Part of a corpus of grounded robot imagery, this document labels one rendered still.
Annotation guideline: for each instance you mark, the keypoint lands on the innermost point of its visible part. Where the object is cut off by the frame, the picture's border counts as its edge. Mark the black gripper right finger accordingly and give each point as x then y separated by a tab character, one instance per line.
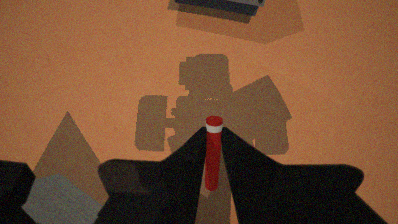
256	181

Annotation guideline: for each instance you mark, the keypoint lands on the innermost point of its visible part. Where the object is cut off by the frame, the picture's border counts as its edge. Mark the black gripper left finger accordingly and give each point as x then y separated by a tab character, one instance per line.
178	176

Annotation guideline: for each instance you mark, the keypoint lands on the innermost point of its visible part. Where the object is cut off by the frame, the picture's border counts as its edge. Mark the dark red peg with white band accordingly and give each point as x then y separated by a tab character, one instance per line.
214	125

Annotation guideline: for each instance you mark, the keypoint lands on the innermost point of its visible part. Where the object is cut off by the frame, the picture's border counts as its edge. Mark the grey square panel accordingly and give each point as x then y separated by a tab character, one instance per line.
247	7

